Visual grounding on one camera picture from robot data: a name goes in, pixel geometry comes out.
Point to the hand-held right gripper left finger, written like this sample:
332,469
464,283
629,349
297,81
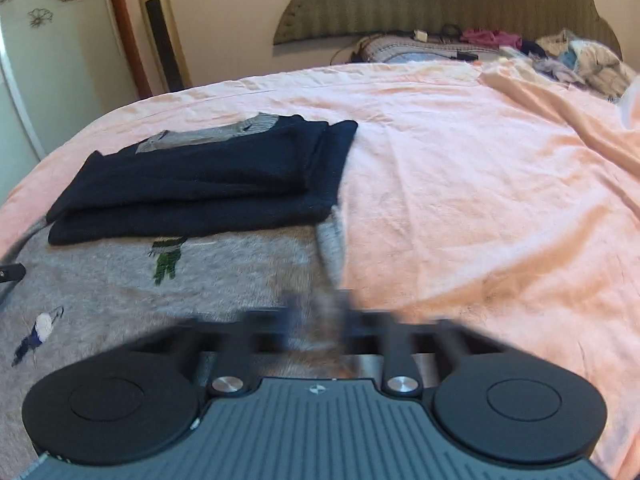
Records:
260,327

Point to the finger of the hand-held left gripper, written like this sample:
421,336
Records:
11,272

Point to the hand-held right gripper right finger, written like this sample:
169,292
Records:
385,330

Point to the grey knitted sweater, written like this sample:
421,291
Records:
150,290

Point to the navy garment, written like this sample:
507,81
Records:
200,185

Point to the pile of mixed clothes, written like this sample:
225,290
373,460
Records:
580,62

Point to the pink bed blanket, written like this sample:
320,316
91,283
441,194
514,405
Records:
475,200

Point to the flower-printed glass wardrobe door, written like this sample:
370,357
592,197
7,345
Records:
45,50

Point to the gold tower fan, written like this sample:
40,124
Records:
162,35

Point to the magenta clothing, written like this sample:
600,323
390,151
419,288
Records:
487,37

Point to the olive padded headboard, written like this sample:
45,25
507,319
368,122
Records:
450,0

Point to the brown wooden door frame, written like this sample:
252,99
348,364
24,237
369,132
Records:
127,30

